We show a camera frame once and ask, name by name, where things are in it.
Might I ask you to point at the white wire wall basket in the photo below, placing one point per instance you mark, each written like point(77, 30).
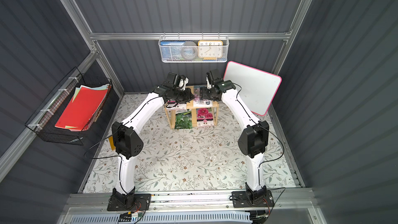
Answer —
point(224, 58)

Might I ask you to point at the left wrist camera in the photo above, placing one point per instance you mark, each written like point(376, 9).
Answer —
point(183, 82)

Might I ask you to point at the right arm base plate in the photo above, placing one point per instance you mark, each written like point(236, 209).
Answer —
point(242, 199)

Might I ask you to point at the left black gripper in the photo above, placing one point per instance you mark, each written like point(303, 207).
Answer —
point(184, 95)

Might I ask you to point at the yellow sponge block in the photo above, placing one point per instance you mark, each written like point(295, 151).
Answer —
point(111, 142)

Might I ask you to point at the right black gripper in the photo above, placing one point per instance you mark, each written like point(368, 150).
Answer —
point(208, 93)

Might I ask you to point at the yellow analog clock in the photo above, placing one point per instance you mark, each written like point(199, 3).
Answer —
point(210, 49)

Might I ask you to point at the magenta flower seed bag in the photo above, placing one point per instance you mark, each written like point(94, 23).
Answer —
point(205, 117)
point(174, 105)

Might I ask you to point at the blue box in basket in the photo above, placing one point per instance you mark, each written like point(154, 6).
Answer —
point(170, 50)

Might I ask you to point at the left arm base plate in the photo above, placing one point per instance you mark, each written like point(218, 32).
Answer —
point(136, 202)

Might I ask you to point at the red paper folder stack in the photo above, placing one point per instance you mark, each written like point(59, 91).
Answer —
point(84, 104)

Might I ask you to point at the grey tape roll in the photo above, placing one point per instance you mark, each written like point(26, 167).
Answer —
point(189, 50)

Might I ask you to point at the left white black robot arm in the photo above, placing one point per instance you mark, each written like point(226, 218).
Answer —
point(125, 134)

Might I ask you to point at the purple flower seed bag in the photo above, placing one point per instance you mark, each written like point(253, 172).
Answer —
point(199, 103)

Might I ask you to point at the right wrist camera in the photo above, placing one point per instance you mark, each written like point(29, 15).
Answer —
point(210, 80)

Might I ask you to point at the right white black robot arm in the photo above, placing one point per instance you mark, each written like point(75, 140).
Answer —
point(254, 132)

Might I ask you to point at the white perforated cable duct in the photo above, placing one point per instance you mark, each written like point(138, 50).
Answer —
point(219, 217)

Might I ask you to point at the wooden two-tier shelf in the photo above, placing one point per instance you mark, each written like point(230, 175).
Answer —
point(171, 115)

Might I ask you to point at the pink framed whiteboard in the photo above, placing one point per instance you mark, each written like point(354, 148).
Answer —
point(258, 87)

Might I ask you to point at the black wire side basket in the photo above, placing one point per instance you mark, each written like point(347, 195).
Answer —
point(42, 123)

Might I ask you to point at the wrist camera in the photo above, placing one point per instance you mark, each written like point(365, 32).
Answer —
point(183, 82)
point(210, 80)

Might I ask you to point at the green leaf seed bag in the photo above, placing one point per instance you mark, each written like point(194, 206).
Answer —
point(183, 120)

